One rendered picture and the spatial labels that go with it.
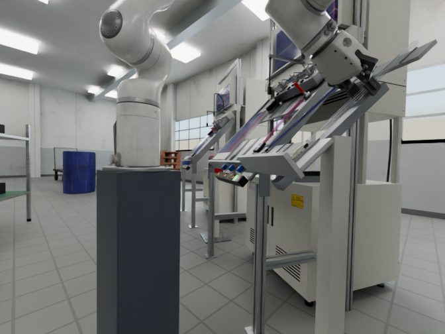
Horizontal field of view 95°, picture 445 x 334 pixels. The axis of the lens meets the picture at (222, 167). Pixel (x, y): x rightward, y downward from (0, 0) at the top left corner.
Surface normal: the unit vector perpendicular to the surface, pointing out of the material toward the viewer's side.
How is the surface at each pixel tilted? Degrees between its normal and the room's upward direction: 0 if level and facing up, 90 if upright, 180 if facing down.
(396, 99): 90
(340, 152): 90
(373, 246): 90
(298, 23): 134
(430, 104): 90
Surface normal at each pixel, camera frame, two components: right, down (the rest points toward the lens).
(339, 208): 0.21, 0.04
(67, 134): 0.71, 0.04
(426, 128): -0.70, 0.01
